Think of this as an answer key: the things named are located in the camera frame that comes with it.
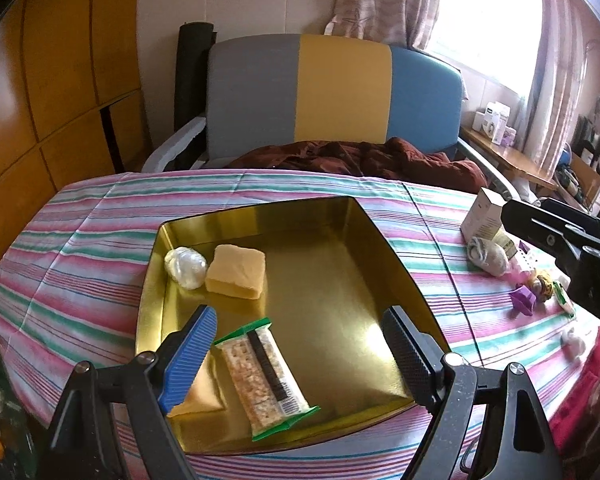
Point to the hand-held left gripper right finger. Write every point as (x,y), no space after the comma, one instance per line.
(405,355)

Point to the brown blanket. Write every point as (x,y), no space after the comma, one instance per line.
(360,160)

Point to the yellow wedge sponge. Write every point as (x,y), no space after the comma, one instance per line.
(205,395)

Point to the black rolled mat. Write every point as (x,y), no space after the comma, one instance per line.
(192,70)

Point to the green white cardboard box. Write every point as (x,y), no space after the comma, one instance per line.
(509,246)

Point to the purple plastic clip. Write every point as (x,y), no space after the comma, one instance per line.
(524,301)

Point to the grey white sock bundle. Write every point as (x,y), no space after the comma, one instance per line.
(487,256)

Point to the yellow sponge block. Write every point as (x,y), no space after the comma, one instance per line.
(236,272)

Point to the striped tablecloth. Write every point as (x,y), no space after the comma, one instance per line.
(80,270)

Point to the white boxes on desk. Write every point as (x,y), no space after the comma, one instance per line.
(495,122)

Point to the green white tube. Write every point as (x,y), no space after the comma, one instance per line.
(564,300)

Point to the cracker packet with green ends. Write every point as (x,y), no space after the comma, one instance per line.
(260,380)

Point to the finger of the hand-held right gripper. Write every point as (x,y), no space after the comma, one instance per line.
(595,227)
(535,225)

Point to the grey yellow blue armchair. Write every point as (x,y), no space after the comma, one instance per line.
(340,90)

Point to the white wrapped ball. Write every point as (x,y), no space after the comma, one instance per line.
(185,267)

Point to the red cloth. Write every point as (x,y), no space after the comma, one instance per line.
(595,390)

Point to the gold metal tin tray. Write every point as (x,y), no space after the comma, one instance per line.
(330,285)

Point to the yellow patterned sock bundle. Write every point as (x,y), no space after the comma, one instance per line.
(542,286)

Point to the patterned pink curtain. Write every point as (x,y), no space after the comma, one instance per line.
(380,0)
(555,70)

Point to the wooden wardrobe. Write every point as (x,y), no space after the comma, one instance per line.
(55,85)

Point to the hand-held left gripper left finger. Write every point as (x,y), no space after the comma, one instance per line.
(190,355)

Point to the wooden side desk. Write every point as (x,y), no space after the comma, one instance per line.
(510,157)

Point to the small white wrapped item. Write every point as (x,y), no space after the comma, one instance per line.
(575,342)

